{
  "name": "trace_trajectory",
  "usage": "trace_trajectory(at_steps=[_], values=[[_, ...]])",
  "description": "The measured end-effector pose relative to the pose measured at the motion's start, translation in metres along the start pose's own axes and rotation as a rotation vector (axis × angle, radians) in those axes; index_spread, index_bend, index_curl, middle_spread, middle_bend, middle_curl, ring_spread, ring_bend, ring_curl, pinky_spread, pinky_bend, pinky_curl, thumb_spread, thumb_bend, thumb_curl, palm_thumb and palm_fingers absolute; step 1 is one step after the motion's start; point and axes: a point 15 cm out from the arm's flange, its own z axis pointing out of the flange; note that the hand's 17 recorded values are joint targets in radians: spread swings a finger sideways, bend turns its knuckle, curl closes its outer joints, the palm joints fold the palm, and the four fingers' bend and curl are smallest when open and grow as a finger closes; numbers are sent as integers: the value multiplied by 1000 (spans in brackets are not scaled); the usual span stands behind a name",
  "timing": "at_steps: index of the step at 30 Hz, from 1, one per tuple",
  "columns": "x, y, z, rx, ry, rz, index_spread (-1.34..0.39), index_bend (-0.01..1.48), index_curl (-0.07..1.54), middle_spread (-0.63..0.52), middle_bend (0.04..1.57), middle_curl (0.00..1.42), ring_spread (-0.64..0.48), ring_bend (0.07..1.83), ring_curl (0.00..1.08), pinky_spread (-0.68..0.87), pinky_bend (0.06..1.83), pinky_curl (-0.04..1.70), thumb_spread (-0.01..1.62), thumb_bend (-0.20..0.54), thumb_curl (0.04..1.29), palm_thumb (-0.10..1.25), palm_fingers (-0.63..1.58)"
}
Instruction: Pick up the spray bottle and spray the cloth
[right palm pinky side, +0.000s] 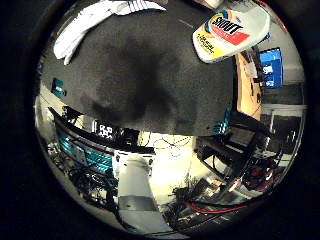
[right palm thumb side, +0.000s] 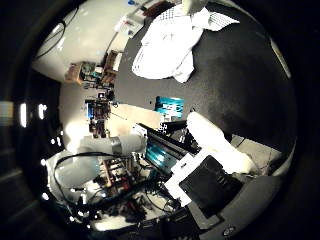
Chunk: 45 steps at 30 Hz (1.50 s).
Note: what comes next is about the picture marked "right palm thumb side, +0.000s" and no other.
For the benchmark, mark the white cloth with grid stripes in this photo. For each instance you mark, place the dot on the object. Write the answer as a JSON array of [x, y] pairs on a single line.
[[168, 46]]

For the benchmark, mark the teal box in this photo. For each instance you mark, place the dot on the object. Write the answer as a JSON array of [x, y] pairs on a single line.
[[169, 107]]

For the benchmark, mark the wooden shelf with clutter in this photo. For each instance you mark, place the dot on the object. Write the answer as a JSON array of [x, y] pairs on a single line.
[[96, 71]]

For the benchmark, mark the black aluminium frame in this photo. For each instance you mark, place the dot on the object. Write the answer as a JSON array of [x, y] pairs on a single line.
[[173, 133]]

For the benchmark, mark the teal metal bracket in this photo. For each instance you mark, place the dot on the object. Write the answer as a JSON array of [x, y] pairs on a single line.
[[160, 156]]

